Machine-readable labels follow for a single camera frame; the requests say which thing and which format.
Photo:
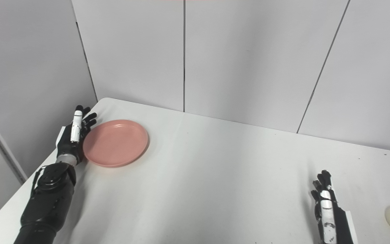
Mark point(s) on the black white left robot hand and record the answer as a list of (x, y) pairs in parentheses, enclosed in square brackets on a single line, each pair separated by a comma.
[(71, 139)]

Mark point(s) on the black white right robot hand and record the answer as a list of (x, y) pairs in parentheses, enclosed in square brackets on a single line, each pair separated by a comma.
[(332, 220)]

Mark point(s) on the pink round plate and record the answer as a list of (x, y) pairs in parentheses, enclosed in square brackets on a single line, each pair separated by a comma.
[(115, 143)]

